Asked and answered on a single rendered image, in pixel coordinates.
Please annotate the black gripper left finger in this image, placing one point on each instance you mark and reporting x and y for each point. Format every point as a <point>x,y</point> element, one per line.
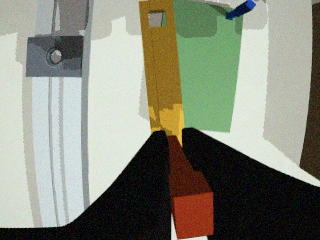
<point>135,206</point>

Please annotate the blue pin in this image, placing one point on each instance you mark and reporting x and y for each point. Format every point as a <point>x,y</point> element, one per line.
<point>247,6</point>

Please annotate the grey slotted metal rail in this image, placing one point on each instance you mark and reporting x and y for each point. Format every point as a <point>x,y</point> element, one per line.
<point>58,62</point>

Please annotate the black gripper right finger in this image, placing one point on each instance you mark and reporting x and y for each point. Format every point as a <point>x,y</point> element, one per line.
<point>252,201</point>

